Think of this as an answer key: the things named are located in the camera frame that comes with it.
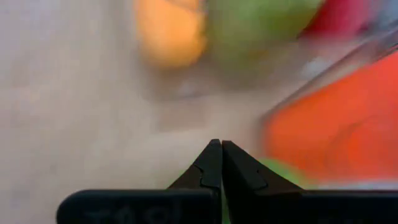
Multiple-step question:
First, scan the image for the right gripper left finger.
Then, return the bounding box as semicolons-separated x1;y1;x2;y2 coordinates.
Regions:
57;139;222;224

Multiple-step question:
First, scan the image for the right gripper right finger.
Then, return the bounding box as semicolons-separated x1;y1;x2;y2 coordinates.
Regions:
222;140;398;224

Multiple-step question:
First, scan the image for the orange plastic bottle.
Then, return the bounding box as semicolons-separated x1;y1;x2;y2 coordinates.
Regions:
262;51;398;184

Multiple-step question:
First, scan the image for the yellow mango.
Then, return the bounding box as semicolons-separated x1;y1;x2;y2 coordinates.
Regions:
133;0;208;70

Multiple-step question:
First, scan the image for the green pear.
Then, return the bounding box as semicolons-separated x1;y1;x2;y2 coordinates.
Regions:
205;0;326;68

